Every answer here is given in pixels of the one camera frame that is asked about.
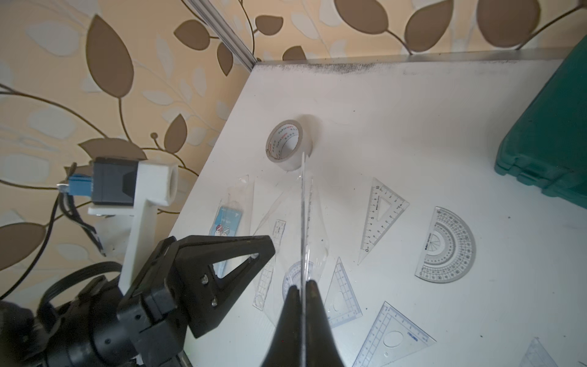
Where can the blue ruler set pouch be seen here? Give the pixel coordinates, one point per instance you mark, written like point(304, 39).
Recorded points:
point(233, 217)

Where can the green plastic tool case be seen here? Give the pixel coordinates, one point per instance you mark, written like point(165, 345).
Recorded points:
point(546, 147)

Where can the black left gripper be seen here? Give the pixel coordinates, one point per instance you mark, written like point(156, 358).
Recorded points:
point(147, 325)

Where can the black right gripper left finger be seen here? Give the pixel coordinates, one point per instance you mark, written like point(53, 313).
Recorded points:
point(285, 348)

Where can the aluminium frame post back left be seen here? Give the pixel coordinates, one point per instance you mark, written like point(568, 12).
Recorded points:
point(211, 16)

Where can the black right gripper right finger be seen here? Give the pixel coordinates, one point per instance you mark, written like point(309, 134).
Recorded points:
point(320, 346)

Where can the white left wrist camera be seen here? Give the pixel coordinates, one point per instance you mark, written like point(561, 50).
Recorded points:
point(126, 187)

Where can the clear triangle ruler small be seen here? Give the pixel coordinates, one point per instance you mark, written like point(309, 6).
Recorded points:
point(341, 303)

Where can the clear triangle ruler long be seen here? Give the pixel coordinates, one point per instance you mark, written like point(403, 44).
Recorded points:
point(392, 336)

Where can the clear straight ruler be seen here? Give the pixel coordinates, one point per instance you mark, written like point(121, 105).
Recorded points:
point(263, 282)

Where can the clear packing tape roll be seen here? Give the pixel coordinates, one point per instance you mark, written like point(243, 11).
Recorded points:
point(287, 144)

